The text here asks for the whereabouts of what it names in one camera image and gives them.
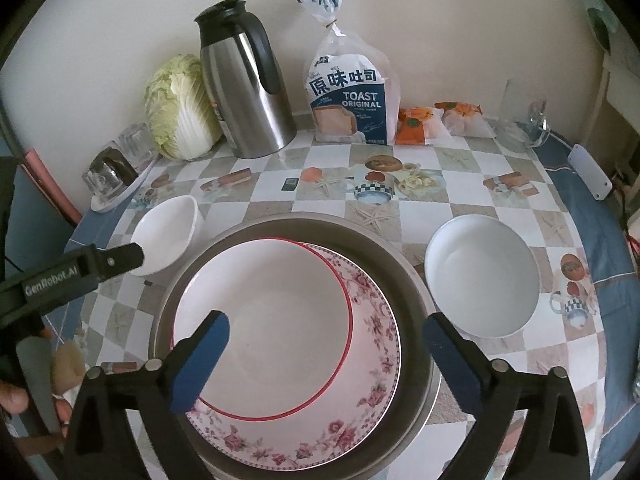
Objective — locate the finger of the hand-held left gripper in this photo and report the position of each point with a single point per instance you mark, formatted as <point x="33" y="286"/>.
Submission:
<point x="120" y="258"/>

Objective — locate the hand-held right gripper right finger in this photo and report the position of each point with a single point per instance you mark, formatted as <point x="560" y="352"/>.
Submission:
<point x="452" y="355"/>

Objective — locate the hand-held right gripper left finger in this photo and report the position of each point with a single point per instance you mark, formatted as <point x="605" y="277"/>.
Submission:
<point x="200" y="360"/>

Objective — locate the white squarish bowl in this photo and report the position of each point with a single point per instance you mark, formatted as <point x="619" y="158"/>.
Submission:
<point x="165" y="230"/>

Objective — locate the pink floral plate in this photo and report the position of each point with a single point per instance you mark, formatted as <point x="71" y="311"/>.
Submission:
<point x="370" y="360"/>

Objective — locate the round white bowl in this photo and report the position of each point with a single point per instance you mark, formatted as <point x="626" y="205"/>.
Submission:
<point x="480" y="275"/>

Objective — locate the red-rimmed strawberry bowl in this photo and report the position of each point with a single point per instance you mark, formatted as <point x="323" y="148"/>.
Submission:
<point x="280" y="320"/>

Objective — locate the stainless steel basin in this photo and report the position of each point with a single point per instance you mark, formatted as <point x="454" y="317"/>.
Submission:
<point x="395" y="270"/>

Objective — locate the person's left hand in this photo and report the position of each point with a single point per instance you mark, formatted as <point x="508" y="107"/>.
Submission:
<point x="12" y="397"/>

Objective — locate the white tray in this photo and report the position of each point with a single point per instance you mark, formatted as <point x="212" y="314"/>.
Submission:
<point x="112" y="203"/>

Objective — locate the clear glass cup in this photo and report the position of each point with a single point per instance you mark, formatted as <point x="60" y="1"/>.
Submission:
<point x="117" y="170"/>
<point x="95" y="185"/>
<point x="135" y="142"/>

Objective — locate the napa cabbage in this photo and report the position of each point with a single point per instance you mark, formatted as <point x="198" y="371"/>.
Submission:
<point x="180" y="110"/>

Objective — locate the stainless steel thermos jug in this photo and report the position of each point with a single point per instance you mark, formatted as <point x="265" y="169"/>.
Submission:
<point x="250" y="100"/>

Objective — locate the white power strip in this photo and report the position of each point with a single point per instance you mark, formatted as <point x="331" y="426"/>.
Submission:
<point x="590" y="172"/>

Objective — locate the clear packet with orange snack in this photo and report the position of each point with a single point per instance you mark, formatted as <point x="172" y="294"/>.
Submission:
<point x="465" y="120"/>

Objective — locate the clear glass mug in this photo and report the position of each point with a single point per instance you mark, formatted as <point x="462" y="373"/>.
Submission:
<point x="532" y="125"/>

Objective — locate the bagged toast bread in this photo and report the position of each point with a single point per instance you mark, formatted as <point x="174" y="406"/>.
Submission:
<point x="345" y="105"/>

